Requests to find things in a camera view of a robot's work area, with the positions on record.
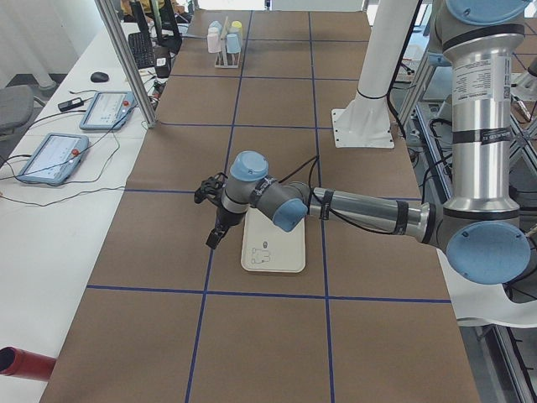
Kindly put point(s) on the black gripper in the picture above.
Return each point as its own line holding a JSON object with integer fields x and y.
{"x": 225, "y": 218}

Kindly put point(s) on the pink plastic cup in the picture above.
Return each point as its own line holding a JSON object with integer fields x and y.
{"x": 213, "y": 43}

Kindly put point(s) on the light blue plastic cup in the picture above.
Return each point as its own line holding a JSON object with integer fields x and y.
{"x": 233, "y": 43}

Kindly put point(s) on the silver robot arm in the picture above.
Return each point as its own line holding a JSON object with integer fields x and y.
{"x": 298, "y": 66}

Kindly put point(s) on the cream rabbit tray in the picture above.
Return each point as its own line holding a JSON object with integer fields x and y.
{"x": 267, "y": 248}

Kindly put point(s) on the far teach pendant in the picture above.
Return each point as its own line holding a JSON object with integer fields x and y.
{"x": 108, "y": 110}

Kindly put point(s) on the teach pendant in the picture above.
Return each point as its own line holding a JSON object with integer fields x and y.
{"x": 56, "y": 158}
{"x": 108, "y": 110}

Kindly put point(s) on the near teach pendant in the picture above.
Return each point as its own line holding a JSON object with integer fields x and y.
{"x": 56, "y": 158}

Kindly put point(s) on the black computer mouse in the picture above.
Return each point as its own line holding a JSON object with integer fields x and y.
{"x": 99, "y": 77}

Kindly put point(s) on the black keyboard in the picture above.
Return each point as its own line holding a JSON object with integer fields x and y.
{"x": 141, "y": 47}

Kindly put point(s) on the red cylinder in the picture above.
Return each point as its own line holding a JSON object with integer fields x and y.
{"x": 23, "y": 364}

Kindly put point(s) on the white chair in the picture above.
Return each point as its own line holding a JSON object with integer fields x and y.
{"x": 478, "y": 305}

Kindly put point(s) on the white wire cup rack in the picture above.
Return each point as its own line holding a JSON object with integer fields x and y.
{"x": 223, "y": 59}

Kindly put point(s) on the aluminium frame post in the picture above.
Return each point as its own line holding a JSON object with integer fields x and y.
{"x": 126, "y": 60}

